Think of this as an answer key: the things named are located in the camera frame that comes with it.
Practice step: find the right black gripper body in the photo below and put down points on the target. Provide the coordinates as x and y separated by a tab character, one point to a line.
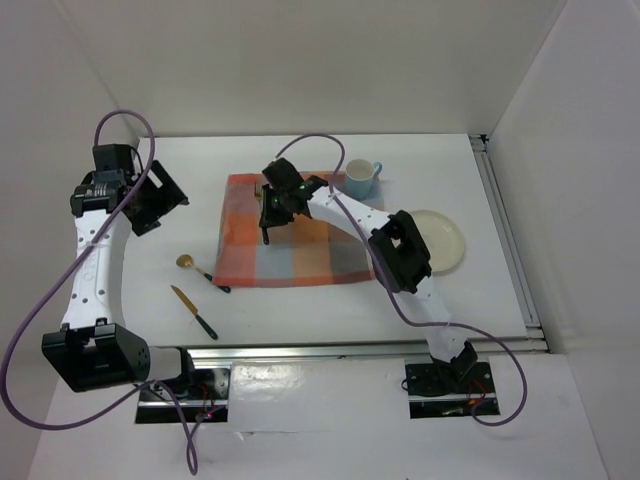
274	210

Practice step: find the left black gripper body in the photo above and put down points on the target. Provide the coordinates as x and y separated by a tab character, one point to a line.
154	201

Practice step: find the orange blue checkered cloth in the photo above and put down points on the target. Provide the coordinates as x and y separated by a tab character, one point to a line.
304	253

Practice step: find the light blue mug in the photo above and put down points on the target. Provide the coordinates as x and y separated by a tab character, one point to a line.
360	175

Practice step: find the cream ceramic plate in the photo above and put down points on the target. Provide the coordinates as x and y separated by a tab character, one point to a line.
443	238

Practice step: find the gold fork green handle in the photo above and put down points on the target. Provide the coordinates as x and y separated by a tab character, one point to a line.
258	192

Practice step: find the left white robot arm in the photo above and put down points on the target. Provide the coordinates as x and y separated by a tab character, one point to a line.
93	349

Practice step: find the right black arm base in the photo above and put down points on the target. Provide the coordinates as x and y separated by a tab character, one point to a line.
431	396

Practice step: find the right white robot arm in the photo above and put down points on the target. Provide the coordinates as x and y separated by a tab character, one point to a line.
399	255

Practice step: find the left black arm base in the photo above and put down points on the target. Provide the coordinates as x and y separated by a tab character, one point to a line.
205	400

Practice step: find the gold spoon green handle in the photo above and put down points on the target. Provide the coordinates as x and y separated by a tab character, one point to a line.
186	261

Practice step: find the gold knife green handle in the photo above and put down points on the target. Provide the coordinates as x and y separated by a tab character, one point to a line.
195	313

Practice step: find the aluminium front rail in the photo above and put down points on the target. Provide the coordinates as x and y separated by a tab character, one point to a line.
531	344

